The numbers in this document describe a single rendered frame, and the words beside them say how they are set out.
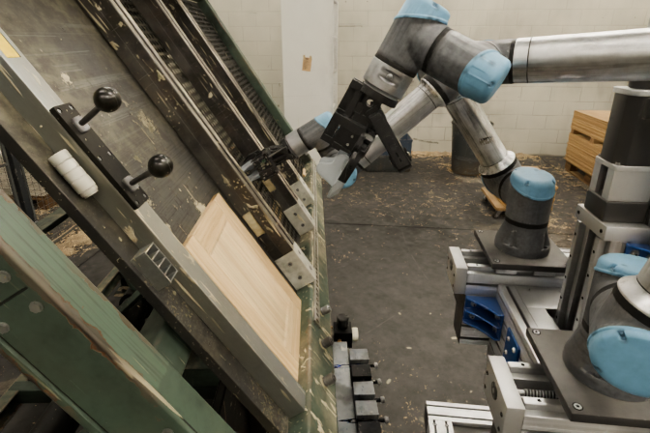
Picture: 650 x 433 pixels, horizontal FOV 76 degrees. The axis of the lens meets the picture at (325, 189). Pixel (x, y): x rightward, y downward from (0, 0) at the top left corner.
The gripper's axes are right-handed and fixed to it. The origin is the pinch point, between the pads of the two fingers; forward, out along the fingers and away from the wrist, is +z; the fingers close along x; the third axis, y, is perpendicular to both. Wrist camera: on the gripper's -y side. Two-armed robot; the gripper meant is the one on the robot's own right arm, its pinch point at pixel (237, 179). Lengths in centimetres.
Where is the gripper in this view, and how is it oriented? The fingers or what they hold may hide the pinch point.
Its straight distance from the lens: 131.5
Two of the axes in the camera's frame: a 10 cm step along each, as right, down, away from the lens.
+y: 0.2, 3.4, -9.4
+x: 5.3, 8.0, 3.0
